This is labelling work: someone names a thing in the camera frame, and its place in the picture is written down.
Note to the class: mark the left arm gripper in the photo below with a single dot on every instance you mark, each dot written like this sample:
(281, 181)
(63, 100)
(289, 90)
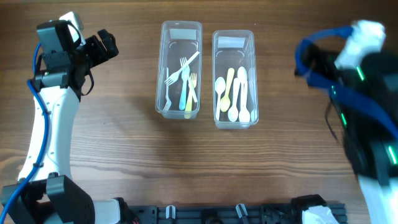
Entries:
(101, 55)

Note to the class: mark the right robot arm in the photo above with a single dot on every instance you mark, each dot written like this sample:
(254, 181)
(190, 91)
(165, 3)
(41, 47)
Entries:
(365, 97)

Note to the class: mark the long white fork top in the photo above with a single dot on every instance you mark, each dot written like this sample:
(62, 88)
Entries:
(168, 102)

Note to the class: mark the cream yellow plastic fork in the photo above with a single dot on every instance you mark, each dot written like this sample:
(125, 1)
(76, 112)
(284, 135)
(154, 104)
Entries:
(188, 107)

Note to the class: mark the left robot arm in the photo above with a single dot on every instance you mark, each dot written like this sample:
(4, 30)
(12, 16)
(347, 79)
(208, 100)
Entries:
(45, 191)

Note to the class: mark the right clear plastic container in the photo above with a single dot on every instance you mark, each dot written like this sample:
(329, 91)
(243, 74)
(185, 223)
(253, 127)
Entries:
(233, 49)

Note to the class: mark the yellow-green plastic spoon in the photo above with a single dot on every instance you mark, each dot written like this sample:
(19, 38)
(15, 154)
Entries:
(225, 101)

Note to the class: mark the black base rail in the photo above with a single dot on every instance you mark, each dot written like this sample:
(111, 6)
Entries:
(304, 209)

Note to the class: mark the clear plastic container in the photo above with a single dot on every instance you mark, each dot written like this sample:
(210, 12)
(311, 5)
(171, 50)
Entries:
(178, 39)
(233, 49)

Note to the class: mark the white spoon thin handle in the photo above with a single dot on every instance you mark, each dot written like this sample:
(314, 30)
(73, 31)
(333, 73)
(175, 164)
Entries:
(252, 92)

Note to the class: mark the left clear plastic container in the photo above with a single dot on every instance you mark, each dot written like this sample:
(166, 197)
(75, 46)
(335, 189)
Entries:
(178, 39)

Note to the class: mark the white spoon wide handle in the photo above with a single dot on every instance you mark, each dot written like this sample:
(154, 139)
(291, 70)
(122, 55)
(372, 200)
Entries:
(244, 115)

